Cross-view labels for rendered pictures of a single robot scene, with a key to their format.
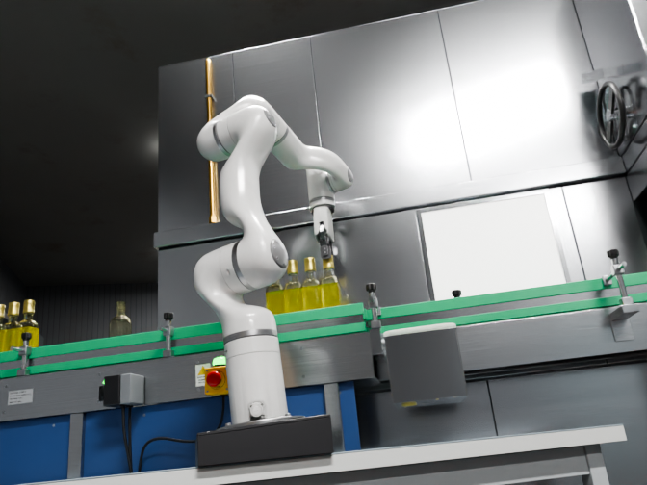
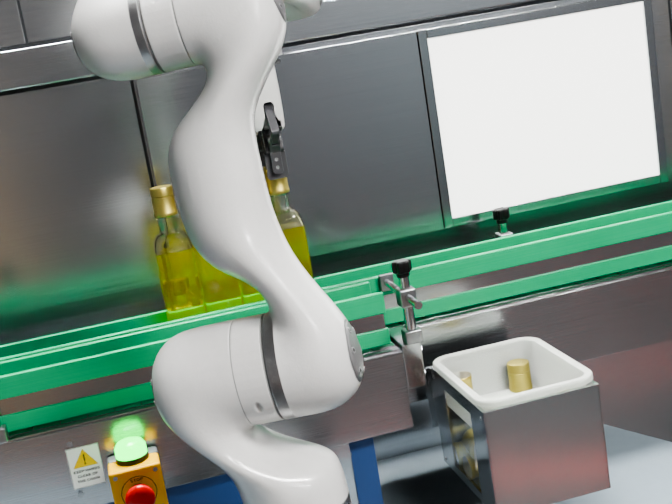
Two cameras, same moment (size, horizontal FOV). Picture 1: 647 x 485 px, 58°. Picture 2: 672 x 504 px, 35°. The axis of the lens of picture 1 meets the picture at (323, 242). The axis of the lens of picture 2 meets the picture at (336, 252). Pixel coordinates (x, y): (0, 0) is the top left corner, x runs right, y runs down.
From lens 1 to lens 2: 0.96 m
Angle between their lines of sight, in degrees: 38
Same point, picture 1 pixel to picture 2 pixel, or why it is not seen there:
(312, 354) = not seen: hidden behind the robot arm
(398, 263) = (385, 145)
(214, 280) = (223, 420)
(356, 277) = (307, 178)
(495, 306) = (582, 255)
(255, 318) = (327, 490)
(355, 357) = (379, 397)
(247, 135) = (246, 66)
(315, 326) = not seen: hidden behind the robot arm
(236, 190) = (238, 208)
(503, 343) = (594, 321)
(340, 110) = not seen: outside the picture
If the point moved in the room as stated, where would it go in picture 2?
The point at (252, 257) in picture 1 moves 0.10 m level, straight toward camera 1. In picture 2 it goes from (320, 384) to (369, 407)
